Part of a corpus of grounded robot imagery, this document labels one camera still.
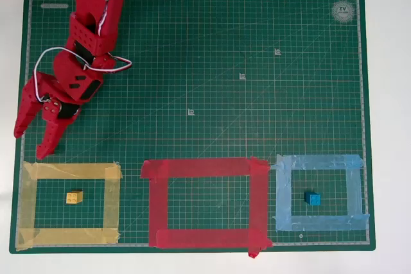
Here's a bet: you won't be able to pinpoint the yellow lego brick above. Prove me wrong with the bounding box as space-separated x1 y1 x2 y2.
66 190 83 205

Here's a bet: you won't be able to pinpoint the yellow tape square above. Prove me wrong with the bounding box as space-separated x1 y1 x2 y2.
15 160 123 252

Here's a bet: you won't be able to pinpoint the red tape square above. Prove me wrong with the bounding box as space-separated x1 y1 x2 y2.
140 155 274 259

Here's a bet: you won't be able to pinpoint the blue tape square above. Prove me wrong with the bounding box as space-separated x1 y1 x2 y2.
270 153 371 232

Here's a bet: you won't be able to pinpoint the blue lego brick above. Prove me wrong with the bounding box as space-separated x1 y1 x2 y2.
304 191 322 206

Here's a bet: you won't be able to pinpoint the green cutting mat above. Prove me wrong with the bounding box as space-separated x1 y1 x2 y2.
8 0 376 255

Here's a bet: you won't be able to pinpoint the white servo cable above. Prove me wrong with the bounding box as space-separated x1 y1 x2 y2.
96 0 130 36
33 47 133 105

